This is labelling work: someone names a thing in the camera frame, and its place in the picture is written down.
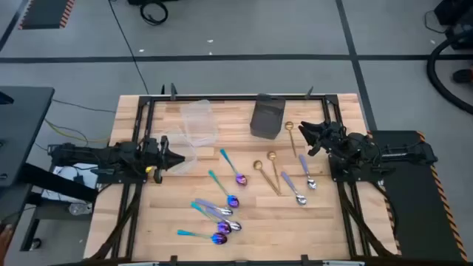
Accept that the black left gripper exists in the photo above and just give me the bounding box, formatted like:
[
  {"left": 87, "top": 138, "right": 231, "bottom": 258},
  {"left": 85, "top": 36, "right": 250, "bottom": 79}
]
[{"left": 142, "top": 134, "right": 186, "bottom": 185}]

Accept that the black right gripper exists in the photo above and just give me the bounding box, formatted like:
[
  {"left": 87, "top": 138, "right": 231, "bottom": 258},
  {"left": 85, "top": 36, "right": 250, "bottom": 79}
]
[{"left": 298, "top": 120, "right": 351, "bottom": 157}]

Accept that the gold spoon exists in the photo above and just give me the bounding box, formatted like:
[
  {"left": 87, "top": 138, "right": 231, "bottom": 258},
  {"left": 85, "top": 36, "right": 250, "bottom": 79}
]
[
  {"left": 284, "top": 120, "right": 298, "bottom": 158},
  {"left": 267, "top": 150, "right": 282, "bottom": 195},
  {"left": 253, "top": 160, "right": 282, "bottom": 197}
]

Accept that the lilac handled silver spoon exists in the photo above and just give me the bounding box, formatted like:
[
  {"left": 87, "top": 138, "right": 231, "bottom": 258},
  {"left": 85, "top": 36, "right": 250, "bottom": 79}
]
[
  {"left": 298, "top": 154, "right": 318, "bottom": 191},
  {"left": 205, "top": 206, "right": 242, "bottom": 232},
  {"left": 280, "top": 171, "right": 307, "bottom": 206},
  {"left": 194, "top": 198, "right": 234, "bottom": 216}
]

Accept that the clear plastic bin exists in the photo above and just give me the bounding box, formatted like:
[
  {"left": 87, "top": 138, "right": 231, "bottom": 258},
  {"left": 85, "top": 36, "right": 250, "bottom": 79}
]
[
  {"left": 158, "top": 127, "right": 199, "bottom": 175},
  {"left": 180, "top": 98, "right": 219, "bottom": 148}
]

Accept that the gray plastic bin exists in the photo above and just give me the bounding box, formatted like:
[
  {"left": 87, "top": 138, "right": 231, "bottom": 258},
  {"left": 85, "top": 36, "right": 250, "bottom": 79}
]
[{"left": 249, "top": 93, "right": 287, "bottom": 140}]

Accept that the clear plastic bottle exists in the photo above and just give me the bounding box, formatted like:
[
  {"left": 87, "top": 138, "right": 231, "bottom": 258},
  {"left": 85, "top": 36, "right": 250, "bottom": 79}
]
[{"left": 68, "top": 202, "right": 93, "bottom": 216}]

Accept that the large black hazard-striped mat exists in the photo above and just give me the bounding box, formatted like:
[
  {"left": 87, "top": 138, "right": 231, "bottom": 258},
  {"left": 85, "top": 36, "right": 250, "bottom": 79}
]
[{"left": 371, "top": 129, "right": 469, "bottom": 263}]

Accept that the black desk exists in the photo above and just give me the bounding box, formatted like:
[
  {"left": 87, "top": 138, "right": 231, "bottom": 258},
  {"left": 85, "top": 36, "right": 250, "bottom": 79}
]
[{"left": 0, "top": 86, "right": 55, "bottom": 237}]

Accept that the person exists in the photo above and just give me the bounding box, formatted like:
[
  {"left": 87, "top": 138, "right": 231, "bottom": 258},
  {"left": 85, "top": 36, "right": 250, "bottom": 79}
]
[{"left": 0, "top": 223, "right": 14, "bottom": 262}]

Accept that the black machine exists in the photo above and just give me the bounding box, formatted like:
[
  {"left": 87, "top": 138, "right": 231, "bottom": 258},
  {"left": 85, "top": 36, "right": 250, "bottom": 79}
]
[{"left": 434, "top": 0, "right": 473, "bottom": 51}]

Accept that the small black hazard-striped mat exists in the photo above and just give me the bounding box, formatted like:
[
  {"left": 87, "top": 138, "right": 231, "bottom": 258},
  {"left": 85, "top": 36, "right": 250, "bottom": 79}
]
[{"left": 18, "top": 0, "right": 77, "bottom": 30}]

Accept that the black aluminium table frame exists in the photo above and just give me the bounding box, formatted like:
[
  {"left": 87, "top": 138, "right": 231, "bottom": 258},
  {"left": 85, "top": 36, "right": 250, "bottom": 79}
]
[{"left": 88, "top": 83, "right": 398, "bottom": 266}]

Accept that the yellow floor cable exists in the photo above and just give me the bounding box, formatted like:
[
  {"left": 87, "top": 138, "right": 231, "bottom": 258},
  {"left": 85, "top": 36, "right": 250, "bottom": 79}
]
[{"left": 44, "top": 117, "right": 112, "bottom": 145}]

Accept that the long thin black cable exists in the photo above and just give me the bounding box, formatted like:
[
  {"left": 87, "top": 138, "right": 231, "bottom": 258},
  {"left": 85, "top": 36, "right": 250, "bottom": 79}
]
[{"left": 107, "top": 0, "right": 149, "bottom": 95}]

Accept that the thick black hose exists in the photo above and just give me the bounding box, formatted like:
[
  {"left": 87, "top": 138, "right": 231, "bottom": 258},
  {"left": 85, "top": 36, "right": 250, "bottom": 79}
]
[{"left": 426, "top": 29, "right": 473, "bottom": 115}]

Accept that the coiled black cable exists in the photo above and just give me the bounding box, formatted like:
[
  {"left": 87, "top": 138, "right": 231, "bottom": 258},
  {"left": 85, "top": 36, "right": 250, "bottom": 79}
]
[{"left": 139, "top": 0, "right": 169, "bottom": 27}]

